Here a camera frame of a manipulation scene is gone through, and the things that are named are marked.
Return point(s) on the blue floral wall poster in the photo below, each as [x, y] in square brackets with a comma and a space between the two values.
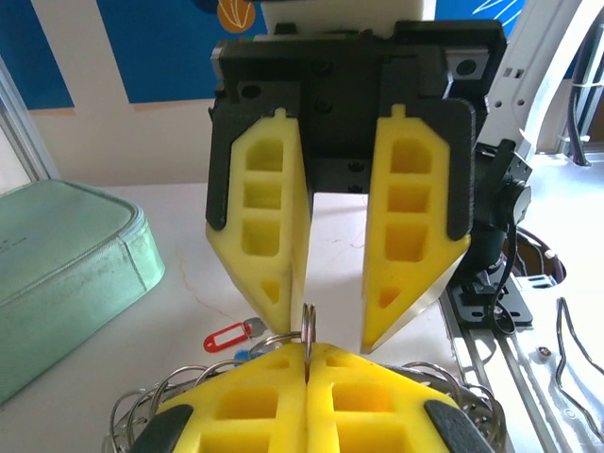
[509, 14]
[28, 47]
[165, 47]

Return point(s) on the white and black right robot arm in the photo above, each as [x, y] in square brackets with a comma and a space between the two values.
[524, 85]

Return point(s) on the mint green zip pouch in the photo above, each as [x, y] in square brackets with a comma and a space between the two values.
[71, 264]

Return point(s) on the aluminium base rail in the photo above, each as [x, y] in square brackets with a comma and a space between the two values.
[519, 377]

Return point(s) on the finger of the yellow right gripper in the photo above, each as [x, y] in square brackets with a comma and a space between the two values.
[295, 212]
[377, 283]

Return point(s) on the metal key holder with rings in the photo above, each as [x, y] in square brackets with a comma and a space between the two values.
[474, 417]

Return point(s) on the aluminium frame post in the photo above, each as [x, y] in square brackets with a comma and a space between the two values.
[23, 132]

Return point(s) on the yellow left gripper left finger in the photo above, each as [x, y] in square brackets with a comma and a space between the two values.
[245, 406]

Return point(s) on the key with red tag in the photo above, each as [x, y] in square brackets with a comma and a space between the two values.
[222, 340]

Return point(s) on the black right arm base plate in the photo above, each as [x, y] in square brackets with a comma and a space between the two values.
[481, 307]

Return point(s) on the key with blue tag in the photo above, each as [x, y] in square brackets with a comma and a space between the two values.
[241, 355]

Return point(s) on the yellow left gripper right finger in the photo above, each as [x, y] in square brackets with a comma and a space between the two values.
[368, 406]

